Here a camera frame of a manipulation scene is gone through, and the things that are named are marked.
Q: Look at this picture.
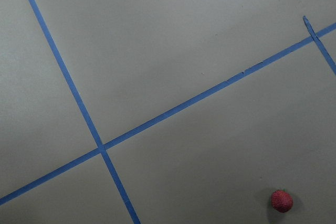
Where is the red strawberry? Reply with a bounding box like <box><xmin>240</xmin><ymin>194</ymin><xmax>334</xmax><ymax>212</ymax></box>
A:
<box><xmin>271</xmin><ymin>190</ymin><xmax>293</xmax><ymax>213</ymax></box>

